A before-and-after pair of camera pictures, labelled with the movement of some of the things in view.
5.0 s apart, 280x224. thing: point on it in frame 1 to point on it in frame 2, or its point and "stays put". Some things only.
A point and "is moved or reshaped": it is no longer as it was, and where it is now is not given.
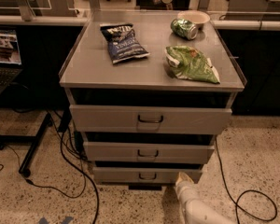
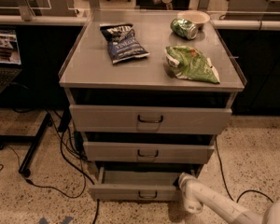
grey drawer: [144, 175] is moved or reshaped
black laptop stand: [0, 140] stays put
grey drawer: [148, 119] stays put
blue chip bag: [123, 42] stays put
